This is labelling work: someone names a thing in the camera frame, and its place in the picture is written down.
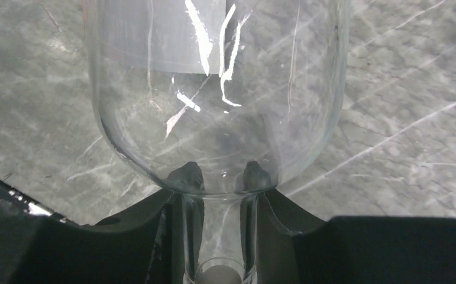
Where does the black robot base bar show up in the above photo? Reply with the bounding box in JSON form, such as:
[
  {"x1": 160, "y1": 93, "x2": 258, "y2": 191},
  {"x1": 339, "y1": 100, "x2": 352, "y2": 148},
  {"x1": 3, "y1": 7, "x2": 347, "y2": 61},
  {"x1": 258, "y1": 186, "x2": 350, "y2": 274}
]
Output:
[{"x1": 0, "y1": 180, "x2": 79, "y2": 229}]

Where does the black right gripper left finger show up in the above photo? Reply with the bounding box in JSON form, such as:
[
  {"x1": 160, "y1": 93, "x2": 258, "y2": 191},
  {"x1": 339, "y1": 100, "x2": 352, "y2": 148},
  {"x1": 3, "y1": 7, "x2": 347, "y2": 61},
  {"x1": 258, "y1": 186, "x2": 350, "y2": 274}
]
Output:
[{"x1": 0, "y1": 190, "x2": 184, "y2": 283}]

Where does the clear round glass bottle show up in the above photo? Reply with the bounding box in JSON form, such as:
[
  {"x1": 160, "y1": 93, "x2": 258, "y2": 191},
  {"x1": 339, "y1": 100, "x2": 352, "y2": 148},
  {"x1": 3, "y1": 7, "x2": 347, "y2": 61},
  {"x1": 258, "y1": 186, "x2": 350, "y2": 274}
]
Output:
[{"x1": 82, "y1": 1, "x2": 350, "y2": 283}]

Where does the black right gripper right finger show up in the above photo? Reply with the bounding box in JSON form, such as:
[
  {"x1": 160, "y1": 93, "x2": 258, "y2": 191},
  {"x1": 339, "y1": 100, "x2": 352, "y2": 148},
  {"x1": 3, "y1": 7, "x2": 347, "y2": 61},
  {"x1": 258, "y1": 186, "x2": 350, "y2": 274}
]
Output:
[{"x1": 256, "y1": 189, "x2": 456, "y2": 283}]

